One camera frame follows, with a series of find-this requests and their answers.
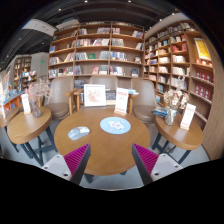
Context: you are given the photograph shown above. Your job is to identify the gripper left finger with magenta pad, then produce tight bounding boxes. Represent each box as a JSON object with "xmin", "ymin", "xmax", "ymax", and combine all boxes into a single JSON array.
[{"xmin": 42, "ymin": 144, "xmax": 91, "ymax": 185}]

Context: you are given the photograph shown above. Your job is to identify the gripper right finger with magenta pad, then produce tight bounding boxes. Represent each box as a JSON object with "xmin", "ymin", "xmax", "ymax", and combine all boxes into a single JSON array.
[{"xmin": 132, "ymin": 143, "xmax": 182, "ymax": 185}]

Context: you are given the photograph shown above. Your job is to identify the white computer mouse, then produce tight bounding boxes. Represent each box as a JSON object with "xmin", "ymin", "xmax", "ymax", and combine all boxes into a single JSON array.
[{"xmin": 68, "ymin": 126, "xmax": 90, "ymax": 140}]

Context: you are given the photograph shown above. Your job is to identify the round light blue mouse pad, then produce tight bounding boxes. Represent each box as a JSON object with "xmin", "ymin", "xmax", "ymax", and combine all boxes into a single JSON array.
[{"xmin": 100, "ymin": 117, "xmax": 131, "ymax": 135}]

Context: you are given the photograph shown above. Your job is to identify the round wooden centre table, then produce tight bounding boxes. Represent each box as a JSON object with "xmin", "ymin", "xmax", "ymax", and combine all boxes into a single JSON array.
[{"xmin": 54, "ymin": 109, "xmax": 150, "ymax": 176}]

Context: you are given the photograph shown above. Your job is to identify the round wooden table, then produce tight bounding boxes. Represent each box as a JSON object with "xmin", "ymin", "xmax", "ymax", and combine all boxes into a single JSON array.
[
  {"xmin": 54, "ymin": 109, "xmax": 150, "ymax": 176},
  {"xmin": 7, "ymin": 107, "xmax": 52, "ymax": 144},
  {"xmin": 155, "ymin": 114, "xmax": 204, "ymax": 150}
]

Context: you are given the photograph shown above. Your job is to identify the round wooden right table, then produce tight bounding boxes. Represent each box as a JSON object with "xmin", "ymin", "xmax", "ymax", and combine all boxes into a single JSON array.
[{"xmin": 155, "ymin": 114, "xmax": 204, "ymax": 150}]

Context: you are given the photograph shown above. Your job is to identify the stack of books on chair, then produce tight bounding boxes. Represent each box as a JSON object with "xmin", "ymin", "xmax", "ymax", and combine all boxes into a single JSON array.
[{"xmin": 152, "ymin": 108, "xmax": 168, "ymax": 117}]

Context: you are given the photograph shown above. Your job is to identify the white sign card right table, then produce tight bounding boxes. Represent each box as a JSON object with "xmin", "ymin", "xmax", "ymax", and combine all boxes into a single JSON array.
[{"xmin": 180, "ymin": 103, "xmax": 196, "ymax": 130}]

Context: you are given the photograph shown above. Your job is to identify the white sign card table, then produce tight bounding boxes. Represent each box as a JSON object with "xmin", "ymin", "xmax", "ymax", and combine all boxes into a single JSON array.
[
  {"xmin": 180, "ymin": 103, "xmax": 196, "ymax": 130},
  {"xmin": 21, "ymin": 94, "xmax": 31, "ymax": 114}
]

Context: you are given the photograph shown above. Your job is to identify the round wooden left table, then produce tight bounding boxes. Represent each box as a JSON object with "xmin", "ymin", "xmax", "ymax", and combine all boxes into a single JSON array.
[{"xmin": 7, "ymin": 107, "xmax": 52, "ymax": 144}]

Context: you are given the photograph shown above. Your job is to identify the glass vase dried flowers right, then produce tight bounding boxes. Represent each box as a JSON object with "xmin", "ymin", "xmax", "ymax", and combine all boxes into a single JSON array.
[{"xmin": 164, "ymin": 77, "xmax": 189, "ymax": 126}]

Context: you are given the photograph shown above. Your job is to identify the glass vase dried flowers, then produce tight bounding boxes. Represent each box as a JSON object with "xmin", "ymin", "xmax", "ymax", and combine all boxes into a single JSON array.
[
  {"xmin": 164, "ymin": 77, "xmax": 189, "ymax": 126},
  {"xmin": 25, "ymin": 79, "xmax": 50, "ymax": 118}
]

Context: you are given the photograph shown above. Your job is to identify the beige armchair left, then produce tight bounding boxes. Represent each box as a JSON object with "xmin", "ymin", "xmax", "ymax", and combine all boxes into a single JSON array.
[{"xmin": 46, "ymin": 76, "xmax": 76, "ymax": 119}]

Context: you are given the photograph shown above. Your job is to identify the beige armchair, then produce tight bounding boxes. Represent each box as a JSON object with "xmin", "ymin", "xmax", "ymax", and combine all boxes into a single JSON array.
[
  {"xmin": 46, "ymin": 76, "xmax": 76, "ymax": 119},
  {"xmin": 129, "ymin": 77, "xmax": 158, "ymax": 124}
]

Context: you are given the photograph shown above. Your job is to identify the white standing sign card centre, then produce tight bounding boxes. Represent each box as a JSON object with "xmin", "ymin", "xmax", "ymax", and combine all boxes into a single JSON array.
[{"xmin": 115, "ymin": 88, "xmax": 129, "ymax": 115}]

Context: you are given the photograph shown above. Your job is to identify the white framed picture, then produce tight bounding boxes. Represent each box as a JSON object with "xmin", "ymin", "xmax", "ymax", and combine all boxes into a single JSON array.
[{"xmin": 84, "ymin": 84, "xmax": 106, "ymax": 107}]

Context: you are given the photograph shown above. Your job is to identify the beige armchair right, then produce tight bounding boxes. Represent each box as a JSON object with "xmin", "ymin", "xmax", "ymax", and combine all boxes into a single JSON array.
[{"xmin": 129, "ymin": 77, "xmax": 158, "ymax": 124}]

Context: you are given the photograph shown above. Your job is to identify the glass vase dried flowers left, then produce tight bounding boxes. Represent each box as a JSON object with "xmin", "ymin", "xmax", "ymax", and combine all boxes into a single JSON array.
[{"xmin": 25, "ymin": 79, "xmax": 50, "ymax": 118}]

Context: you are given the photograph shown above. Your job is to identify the white sign card left table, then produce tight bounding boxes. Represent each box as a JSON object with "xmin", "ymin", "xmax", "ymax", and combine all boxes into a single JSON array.
[{"xmin": 21, "ymin": 94, "xmax": 31, "ymax": 114}]

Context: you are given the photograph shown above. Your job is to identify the distant wooden bookshelf left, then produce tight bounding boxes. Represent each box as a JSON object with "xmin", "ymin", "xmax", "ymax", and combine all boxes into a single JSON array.
[{"xmin": 14, "ymin": 56, "xmax": 37, "ymax": 91}]

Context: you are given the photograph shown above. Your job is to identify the large wooden bookshelf centre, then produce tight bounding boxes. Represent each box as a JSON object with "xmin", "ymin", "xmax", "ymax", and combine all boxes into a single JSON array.
[{"xmin": 48, "ymin": 21, "xmax": 145, "ymax": 79}]

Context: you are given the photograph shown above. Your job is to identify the yellow poster on shelf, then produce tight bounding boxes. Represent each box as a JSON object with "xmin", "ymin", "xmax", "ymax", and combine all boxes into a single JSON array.
[{"xmin": 194, "ymin": 38, "xmax": 211, "ymax": 60}]

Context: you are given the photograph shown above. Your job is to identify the wooden bookshelf right wall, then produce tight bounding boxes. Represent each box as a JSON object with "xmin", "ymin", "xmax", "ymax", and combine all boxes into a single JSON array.
[{"xmin": 143, "ymin": 20, "xmax": 218, "ymax": 134}]

